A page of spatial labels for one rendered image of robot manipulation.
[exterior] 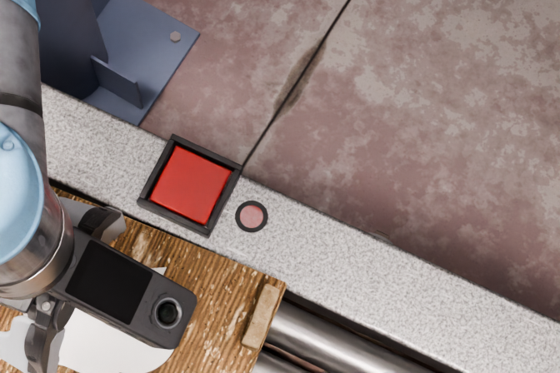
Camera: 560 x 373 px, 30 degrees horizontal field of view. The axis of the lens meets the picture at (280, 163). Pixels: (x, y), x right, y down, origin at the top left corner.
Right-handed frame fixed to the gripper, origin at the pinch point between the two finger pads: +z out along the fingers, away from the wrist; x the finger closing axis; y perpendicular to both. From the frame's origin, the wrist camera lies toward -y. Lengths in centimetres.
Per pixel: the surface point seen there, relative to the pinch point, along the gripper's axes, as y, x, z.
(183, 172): -1.1, -15.7, 9.2
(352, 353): -22.3, -6.0, 10.2
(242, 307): -11.3, -5.8, 8.6
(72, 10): 36, -48, 67
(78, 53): 36, -46, 82
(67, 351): 1.4, 3.9, 7.5
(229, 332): -11.2, -3.3, 8.6
